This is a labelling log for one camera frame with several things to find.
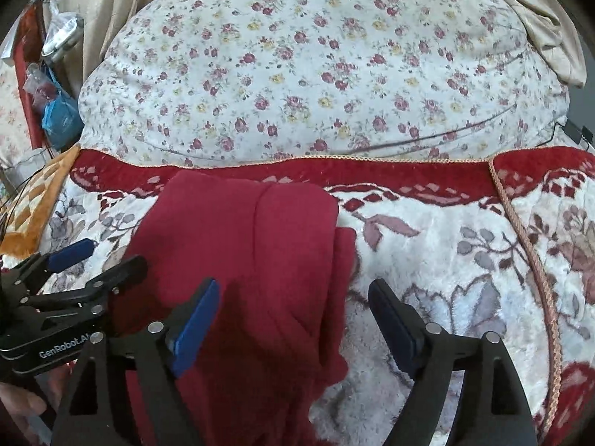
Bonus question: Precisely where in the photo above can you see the white plush floral blanket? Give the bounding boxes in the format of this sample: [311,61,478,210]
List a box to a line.
[0,146,595,446]

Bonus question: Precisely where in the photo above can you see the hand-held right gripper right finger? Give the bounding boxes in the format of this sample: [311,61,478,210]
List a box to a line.
[368,279,540,446]

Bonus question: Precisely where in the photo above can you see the person's left hand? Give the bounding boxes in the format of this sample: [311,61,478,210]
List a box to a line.
[0,378,49,434]

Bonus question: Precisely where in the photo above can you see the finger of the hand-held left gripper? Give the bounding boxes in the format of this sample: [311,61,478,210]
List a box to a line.
[0,238,97,298]
[19,255,149,319]

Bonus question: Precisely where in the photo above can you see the blue plastic bag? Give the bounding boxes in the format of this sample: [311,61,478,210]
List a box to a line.
[41,67,84,150]

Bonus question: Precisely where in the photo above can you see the beige cloth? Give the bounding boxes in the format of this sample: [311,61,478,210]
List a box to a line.
[441,0,587,88]

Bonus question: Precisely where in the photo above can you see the clear plastic bag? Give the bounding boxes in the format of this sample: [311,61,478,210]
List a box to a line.
[41,0,87,65]

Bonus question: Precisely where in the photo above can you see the floral print quilt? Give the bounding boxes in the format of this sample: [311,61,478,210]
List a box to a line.
[77,0,573,169]

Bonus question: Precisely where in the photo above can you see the beige curtain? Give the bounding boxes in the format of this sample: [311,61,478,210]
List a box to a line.
[42,0,174,99]

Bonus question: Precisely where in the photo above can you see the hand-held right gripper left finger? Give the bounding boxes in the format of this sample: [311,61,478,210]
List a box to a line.
[50,278,221,446]

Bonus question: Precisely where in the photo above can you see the red fleece garment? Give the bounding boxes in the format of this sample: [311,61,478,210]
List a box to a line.
[109,169,358,446]

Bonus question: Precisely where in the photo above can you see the black power cable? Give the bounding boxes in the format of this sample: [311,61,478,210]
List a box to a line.
[544,120,595,148]

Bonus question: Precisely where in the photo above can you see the orange patterned mat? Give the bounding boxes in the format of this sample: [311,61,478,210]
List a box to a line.
[0,145,81,258]

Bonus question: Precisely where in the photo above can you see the red wooden frame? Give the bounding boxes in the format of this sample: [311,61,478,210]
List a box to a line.
[13,4,48,150]

